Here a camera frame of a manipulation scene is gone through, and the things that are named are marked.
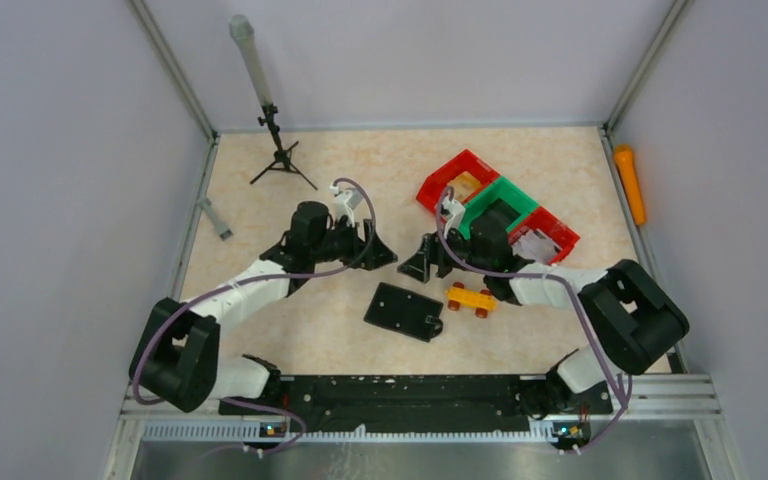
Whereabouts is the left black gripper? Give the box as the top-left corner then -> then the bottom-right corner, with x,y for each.
310,214 -> 396,270

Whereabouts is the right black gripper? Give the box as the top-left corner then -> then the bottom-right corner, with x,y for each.
398,221 -> 491,283

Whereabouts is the black leather card holder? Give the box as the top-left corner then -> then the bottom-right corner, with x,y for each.
363,282 -> 444,342

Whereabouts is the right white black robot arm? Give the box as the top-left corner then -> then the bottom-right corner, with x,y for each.
398,216 -> 690,412

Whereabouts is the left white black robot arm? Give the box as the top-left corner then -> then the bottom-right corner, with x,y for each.
129,201 -> 397,414

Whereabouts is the yellow toy brick car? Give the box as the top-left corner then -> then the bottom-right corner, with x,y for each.
445,282 -> 497,319

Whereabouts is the red bin with wooden blocks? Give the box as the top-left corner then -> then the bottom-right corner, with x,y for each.
415,149 -> 500,215

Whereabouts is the green plastic bin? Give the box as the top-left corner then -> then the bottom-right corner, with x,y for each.
458,177 -> 539,239

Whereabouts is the red bin with plastic bags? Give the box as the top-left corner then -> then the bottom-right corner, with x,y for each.
508,206 -> 580,265

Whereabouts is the small grey tool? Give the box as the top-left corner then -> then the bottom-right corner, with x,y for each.
196,197 -> 233,241

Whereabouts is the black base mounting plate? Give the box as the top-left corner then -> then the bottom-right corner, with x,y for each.
218,375 -> 614,433

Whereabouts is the orange flashlight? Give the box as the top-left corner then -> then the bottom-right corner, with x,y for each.
613,144 -> 647,226

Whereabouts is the black tripod with grey tube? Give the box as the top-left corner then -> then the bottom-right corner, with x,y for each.
229,14 -> 318,191

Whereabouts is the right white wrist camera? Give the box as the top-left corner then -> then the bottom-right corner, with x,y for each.
440,196 -> 465,238

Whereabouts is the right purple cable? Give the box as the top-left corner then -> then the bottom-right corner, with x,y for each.
433,186 -> 634,455

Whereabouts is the purple cable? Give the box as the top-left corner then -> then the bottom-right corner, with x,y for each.
433,186 -> 634,455
132,177 -> 377,458

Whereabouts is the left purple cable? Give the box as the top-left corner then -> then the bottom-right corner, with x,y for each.
132,177 -> 377,458

